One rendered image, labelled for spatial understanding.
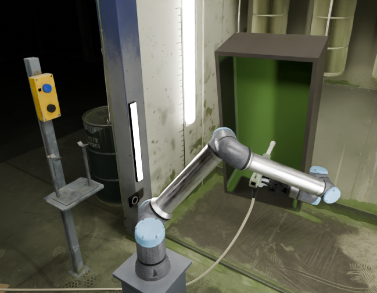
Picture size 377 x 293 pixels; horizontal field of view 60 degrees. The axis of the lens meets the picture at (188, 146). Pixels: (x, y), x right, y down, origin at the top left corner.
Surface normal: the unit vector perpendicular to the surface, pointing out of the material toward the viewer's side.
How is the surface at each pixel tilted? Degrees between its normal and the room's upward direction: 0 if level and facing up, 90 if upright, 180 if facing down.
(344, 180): 57
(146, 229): 5
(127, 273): 0
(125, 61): 90
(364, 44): 90
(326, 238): 0
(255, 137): 102
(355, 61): 90
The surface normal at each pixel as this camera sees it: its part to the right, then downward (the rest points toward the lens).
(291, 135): -0.46, 0.57
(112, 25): -0.56, 0.37
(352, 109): -0.48, -0.18
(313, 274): -0.02, -0.90
